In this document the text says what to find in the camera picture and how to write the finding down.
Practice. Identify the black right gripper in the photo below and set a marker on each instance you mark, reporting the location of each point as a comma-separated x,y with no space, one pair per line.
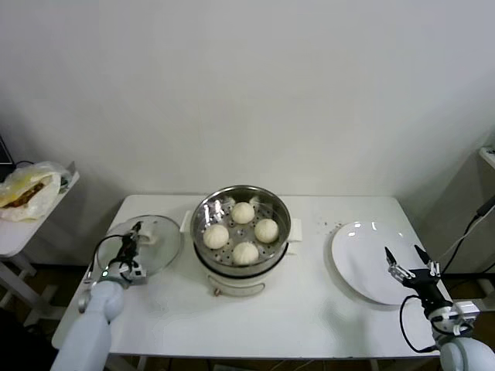
425,282

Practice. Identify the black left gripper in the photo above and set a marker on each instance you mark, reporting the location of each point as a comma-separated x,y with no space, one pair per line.
127,251

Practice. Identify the round glass lid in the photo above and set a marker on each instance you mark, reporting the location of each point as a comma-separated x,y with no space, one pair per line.
166,247

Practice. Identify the white steamed baozi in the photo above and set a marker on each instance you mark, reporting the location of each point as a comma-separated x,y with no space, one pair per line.
243,212
245,254
267,230
216,236

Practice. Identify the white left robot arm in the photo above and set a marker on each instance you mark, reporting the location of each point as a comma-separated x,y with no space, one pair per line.
93,328

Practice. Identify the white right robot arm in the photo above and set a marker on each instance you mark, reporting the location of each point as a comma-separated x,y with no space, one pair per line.
460,351

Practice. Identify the stainless steel steamer pot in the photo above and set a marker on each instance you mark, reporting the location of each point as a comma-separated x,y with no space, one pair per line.
278,220

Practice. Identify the black horizontal bar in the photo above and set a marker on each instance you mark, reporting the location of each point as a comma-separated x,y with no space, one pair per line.
472,274

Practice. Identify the white round plate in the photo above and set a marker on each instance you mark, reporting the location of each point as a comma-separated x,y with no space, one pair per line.
359,255

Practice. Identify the small green packet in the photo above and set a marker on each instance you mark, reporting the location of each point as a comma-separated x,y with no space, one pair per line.
66,179

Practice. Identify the black power plug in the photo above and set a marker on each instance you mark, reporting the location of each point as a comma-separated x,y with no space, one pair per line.
485,208

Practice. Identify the white table leg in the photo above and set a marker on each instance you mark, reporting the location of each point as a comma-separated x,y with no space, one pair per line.
142,363
376,365

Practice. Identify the plastic bag with food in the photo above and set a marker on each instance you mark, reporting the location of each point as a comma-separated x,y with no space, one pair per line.
31,193

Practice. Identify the white side table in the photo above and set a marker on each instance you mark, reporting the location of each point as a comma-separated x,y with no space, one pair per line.
23,235

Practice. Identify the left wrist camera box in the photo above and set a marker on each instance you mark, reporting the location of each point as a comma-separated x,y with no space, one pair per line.
136,275

